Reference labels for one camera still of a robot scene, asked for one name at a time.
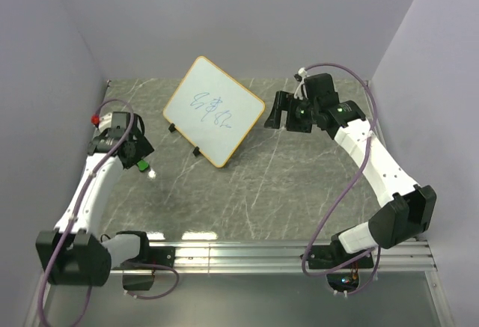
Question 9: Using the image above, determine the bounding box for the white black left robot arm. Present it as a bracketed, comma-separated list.
[35, 111, 154, 287]

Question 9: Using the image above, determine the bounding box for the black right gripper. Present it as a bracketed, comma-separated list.
[263, 91, 320, 133]

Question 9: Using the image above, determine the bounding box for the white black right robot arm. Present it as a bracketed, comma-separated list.
[264, 91, 437, 269]

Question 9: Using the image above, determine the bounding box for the green black whiteboard eraser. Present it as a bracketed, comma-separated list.
[136, 159, 150, 172]

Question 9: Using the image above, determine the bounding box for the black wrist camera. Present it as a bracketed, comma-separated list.
[110, 111, 130, 130]
[304, 73, 339, 106]

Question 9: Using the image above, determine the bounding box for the yellow framed whiteboard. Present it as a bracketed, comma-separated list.
[163, 56, 266, 168]

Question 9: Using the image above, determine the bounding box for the aluminium mounting rail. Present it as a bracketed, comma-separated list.
[108, 239, 439, 276]

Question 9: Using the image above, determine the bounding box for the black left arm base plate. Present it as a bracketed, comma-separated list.
[143, 246, 176, 268]

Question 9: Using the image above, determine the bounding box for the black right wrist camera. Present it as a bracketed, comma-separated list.
[304, 73, 339, 106]

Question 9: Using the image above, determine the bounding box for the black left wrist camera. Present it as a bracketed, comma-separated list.
[110, 111, 130, 130]

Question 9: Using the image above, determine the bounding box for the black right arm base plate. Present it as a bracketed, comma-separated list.
[306, 245, 374, 270]

